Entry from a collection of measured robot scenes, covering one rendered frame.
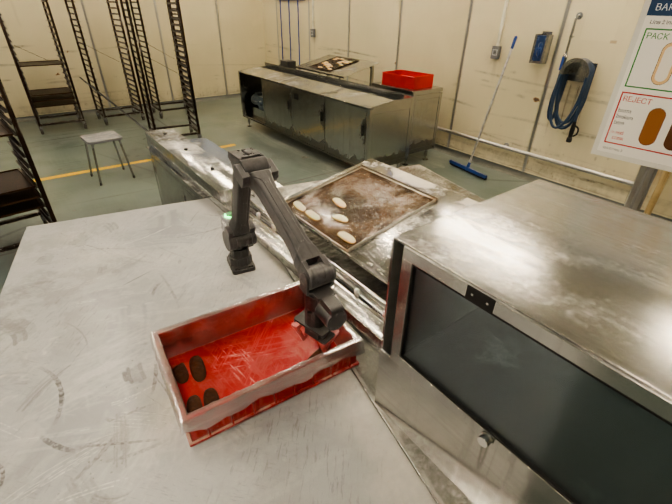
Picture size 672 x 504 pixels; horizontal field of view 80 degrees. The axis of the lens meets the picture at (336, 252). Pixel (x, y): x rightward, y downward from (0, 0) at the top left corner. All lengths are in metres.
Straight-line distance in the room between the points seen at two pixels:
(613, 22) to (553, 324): 4.24
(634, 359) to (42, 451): 1.14
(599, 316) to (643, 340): 0.06
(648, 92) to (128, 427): 1.65
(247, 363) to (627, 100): 1.35
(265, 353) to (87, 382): 0.46
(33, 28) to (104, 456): 7.59
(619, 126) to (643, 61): 0.18
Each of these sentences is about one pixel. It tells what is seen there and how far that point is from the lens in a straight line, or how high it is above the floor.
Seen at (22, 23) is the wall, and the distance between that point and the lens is 8.28.
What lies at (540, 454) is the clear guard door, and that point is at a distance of 0.78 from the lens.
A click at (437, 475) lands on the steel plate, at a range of 1.01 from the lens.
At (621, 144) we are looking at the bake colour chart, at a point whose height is 1.32.
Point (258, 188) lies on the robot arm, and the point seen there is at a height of 1.25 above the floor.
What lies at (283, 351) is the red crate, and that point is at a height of 0.82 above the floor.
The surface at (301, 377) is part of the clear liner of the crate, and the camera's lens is 1.04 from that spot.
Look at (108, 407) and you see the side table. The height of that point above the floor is 0.82.
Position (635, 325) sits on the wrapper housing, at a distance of 0.70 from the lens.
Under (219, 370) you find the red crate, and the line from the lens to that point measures 1.18.
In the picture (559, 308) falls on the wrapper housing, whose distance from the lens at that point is 0.68.
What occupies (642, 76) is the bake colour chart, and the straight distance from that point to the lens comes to 1.52.
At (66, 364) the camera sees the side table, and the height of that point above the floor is 0.82.
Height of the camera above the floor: 1.68
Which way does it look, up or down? 32 degrees down
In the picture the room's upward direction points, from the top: 1 degrees clockwise
